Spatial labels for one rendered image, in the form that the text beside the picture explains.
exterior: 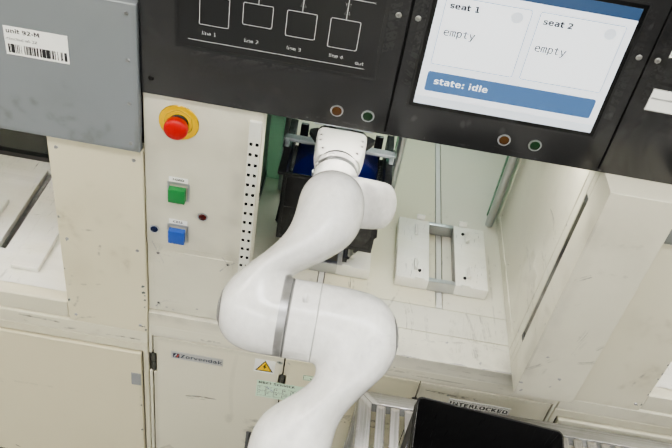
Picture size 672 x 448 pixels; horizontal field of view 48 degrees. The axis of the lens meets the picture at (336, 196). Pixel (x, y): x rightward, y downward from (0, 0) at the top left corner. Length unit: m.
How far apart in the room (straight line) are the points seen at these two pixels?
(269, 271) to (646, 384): 0.98
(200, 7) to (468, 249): 0.94
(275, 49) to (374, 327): 0.46
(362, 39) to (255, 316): 0.45
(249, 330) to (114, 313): 0.75
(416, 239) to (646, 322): 0.56
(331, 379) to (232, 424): 0.96
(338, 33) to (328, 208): 0.30
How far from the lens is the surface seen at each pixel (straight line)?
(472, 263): 1.78
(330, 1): 1.11
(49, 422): 2.04
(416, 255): 1.76
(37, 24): 1.25
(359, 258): 1.71
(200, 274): 1.50
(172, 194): 1.35
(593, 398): 1.72
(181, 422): 1.90
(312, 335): 0.92
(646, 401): 1.75
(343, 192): 0.96
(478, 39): 1.13
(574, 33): 1.15
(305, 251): 0.94
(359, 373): 0.91
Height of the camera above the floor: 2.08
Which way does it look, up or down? 39 degrees down
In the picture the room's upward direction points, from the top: 10 degrees clockwise
